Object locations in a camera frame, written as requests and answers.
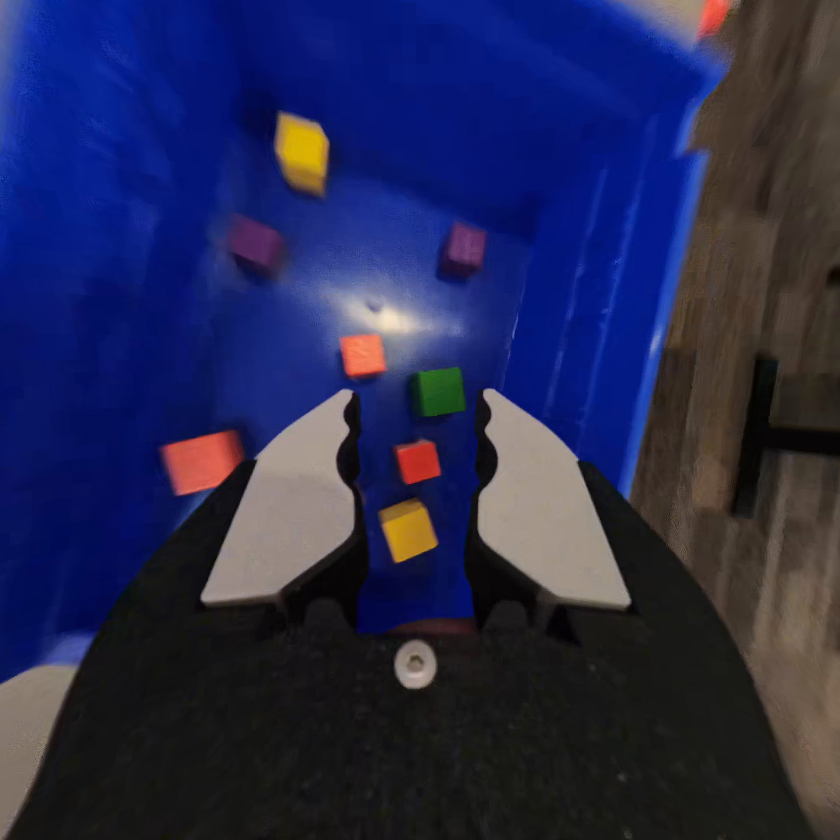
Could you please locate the red wooden cube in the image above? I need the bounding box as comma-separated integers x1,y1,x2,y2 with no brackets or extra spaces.
394,440,442,486
159,430,245,497
339,333,388,380

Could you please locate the black metal frame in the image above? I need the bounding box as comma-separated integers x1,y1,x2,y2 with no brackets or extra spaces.
734,356,840,519

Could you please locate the purple wooden cube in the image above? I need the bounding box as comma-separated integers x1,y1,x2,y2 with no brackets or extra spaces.
226,213,285,271
440,222,488,278

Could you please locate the blue plastic bin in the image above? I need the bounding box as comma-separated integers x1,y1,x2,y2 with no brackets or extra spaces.
0,0,732,683

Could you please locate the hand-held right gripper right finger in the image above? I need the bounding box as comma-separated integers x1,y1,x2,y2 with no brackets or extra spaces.
463,387,634,631

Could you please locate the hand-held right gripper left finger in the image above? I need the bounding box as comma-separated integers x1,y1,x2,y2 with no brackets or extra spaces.
199,388,371,633

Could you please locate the green wooden cube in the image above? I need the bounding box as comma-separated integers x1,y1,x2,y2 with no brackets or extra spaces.
411,366,467,418

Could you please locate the yellow wooden cube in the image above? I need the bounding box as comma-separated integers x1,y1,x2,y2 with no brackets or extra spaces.
378,497,439,565
273,110,330,198

